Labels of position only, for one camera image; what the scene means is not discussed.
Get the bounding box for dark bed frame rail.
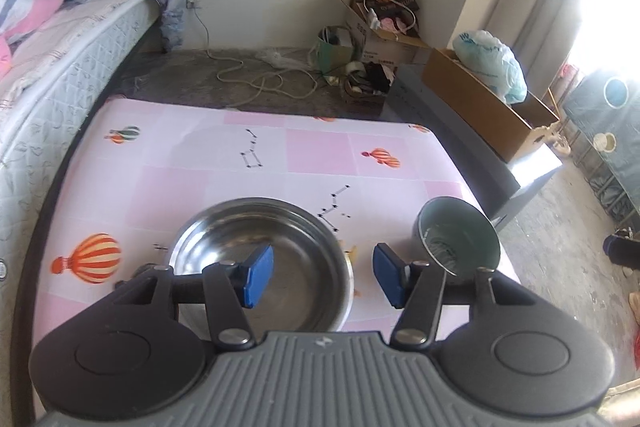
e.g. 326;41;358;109
15;14;166;358

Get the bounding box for green ceramic bowl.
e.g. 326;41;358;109
411;197;501;295

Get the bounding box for long brown cardboard box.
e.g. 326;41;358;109
421;48;561;162

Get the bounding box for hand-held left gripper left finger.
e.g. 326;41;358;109
116;244;275;350

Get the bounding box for pale green plastic bag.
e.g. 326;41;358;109
452;30;528;104

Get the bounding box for wooden broom handle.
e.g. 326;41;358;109
547;89;566;122

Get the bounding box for white quilted mattress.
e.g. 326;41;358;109
0;0;153;278

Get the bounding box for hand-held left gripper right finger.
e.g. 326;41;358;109
372;243;521;350

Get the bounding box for pink floral hanging cloth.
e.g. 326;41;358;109
560;64;581;92

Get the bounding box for small box of dark clothes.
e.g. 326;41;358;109
341;61;398;100

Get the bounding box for grey cabinet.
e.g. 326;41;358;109
382;63;565;228

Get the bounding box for small stainless steel bowl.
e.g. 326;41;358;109
167;198;356;333

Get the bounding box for pink balloon print tablecloth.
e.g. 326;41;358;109
30;96;523;358

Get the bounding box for white power strip cable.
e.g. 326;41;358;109
190;2;321;108

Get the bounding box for blue printed fabric cover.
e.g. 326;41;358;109
562;69;640;228

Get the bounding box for open cardboard box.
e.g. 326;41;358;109
330;0;433;65

